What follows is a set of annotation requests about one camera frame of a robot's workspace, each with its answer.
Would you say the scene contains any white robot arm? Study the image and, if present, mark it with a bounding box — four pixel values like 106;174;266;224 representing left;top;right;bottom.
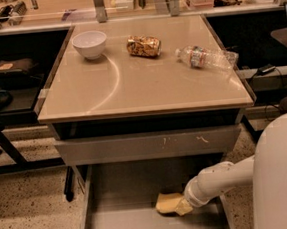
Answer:
176;113;287;229

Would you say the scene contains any white bowl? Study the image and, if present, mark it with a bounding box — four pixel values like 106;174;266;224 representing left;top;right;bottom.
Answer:
72;30;107;60

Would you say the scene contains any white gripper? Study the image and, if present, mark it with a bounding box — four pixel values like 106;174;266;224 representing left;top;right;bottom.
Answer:
174;176;212;216

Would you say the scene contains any open grey middle drawer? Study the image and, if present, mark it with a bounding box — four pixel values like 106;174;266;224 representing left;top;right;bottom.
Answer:
80;155;236;229

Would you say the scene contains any black power adapter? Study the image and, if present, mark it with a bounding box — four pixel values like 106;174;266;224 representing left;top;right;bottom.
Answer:
256;64;276;75

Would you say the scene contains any black bag on shelf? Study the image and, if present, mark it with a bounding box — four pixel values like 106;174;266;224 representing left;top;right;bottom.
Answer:
0;58;39;78

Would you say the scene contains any grey top drawer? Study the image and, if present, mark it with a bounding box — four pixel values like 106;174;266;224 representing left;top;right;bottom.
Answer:
55;124;241;166

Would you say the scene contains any crushed golden can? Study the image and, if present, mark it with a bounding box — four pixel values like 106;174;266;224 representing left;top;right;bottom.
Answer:
126;36;162;58

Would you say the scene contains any white tissue box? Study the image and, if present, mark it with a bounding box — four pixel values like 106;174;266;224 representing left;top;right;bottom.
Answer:
111;0;135;11

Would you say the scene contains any yellow sponge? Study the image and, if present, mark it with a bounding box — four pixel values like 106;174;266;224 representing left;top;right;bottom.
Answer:
155;193;183;214

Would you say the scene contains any clear plastic water bottle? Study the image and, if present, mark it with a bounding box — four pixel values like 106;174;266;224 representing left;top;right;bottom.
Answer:
175;46;239;72

